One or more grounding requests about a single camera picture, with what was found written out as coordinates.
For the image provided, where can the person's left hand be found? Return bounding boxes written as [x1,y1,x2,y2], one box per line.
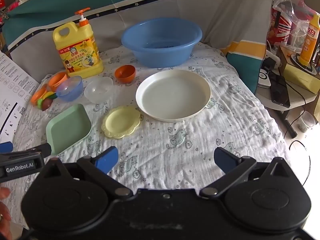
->
[0,187,12,240]

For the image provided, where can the white round charger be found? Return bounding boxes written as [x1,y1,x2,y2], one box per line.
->
[257,69,271,88]

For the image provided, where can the clear plastic bag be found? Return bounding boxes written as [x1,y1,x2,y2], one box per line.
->
[272,0,316,53]

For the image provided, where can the black phone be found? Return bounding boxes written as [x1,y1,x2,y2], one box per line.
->
[269,73,291,108]

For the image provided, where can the yellow flower-shaped plate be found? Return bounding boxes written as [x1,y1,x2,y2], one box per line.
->
[101,106,142,139]

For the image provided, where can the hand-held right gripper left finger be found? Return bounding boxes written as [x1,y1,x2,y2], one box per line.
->
[40,146,133,198]

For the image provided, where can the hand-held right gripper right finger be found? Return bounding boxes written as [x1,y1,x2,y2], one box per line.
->
[206,147,290,198]

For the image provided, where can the white power adapter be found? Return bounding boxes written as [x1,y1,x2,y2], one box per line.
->
[261,50,280,69]

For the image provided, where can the brown cardboard box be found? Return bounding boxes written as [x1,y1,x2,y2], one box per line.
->
[276,45,300,67]

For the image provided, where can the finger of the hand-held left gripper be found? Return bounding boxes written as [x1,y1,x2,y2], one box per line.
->
[12,143,52,158]
[0,142,14,153]

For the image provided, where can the blue plastic basin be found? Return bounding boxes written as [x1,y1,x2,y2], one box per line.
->
[121,17,203,68]

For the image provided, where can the yellow cardboard box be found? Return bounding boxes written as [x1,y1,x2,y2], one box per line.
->
[282,62,320,93]

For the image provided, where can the large orange toy cup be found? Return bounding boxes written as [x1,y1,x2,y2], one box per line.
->
[48,71,70,92]

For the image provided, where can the orange plastic bowl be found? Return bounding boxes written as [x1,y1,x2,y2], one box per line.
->
[114,65,137,84]

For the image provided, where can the green square plate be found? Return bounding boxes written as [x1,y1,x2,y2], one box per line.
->
[46,104,92,155]

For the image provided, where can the orange dish soap bottle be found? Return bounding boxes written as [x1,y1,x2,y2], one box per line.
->
[299,14,320,67]

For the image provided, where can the clear plastic cup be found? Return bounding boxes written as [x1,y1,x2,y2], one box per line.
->
[297,110,316,133]

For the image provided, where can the red snack packages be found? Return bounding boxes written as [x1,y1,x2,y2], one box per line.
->
[271,6,293,46]

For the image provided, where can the large white round plate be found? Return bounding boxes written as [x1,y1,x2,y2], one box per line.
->
[135,69,212,122]

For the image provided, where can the white printed blanket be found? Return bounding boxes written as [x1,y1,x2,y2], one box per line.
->
[7,41,292,230]

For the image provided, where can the small side table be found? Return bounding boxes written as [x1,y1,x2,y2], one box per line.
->
[255,85,320,138]

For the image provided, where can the black cable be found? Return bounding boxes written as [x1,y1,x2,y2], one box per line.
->
[289,140,312,188]

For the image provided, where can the yellow detergent pump bottle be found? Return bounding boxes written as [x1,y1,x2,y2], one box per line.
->
[52,10,104,79]

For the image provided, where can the clear plastic bowl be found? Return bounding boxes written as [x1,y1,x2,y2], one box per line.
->
[84,77,113,103]

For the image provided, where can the printed instruction sheet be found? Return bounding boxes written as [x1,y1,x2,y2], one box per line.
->
[0,51,40,135]

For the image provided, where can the blue translucent bowl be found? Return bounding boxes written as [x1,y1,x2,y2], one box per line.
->
[55,76,84,102]

